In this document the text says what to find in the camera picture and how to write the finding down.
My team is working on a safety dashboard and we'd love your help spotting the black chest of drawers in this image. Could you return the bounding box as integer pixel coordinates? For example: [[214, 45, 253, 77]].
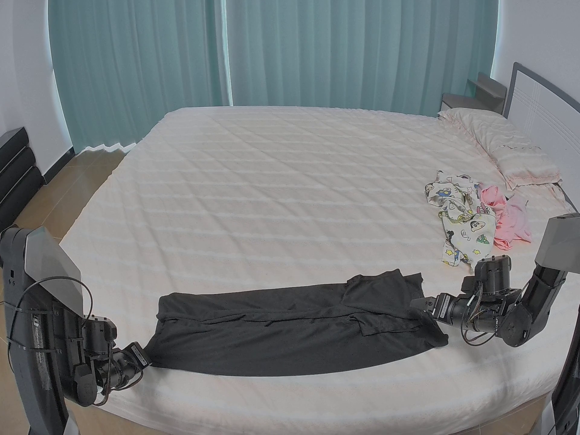
[[0, 126, 44, 230]]

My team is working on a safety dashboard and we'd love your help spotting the blue-green curtain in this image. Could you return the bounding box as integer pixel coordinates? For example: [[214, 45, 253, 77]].
[[224, 0, 499, 118], [47, 0, 234, 150]]

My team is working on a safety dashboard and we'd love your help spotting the black T-shirt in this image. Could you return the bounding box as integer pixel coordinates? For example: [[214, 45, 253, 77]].
[[146, 269, 449, 376]]

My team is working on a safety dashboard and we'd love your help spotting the white printed garment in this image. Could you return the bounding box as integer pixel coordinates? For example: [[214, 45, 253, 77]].
[[424, 169, 497, 268]]

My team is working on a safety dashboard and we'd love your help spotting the cream pillow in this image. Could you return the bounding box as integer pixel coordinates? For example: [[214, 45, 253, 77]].
[[437, 107, 562, 191]]

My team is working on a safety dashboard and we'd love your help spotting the bed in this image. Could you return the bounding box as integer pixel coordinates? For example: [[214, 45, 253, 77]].
[[59, 62, 580, 431]]

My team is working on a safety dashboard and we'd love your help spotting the grey bedside table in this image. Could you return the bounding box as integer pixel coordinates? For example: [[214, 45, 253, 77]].
[[442, 72, 507, 117]]

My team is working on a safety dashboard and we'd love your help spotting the pink garment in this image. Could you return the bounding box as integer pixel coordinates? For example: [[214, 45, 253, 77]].
[[478, 184, 533, 250]]

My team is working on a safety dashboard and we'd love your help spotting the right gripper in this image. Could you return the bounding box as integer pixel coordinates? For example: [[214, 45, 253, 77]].
[[436, 294, 474, 326]]

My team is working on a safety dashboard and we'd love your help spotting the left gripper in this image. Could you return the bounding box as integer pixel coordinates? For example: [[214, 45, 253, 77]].
[[115, 342, 152, 379]]

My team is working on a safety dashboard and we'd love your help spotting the black cable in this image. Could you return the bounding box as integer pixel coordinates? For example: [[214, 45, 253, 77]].
[[9, 277, 94, 349], [459, 321, 498, 348]]

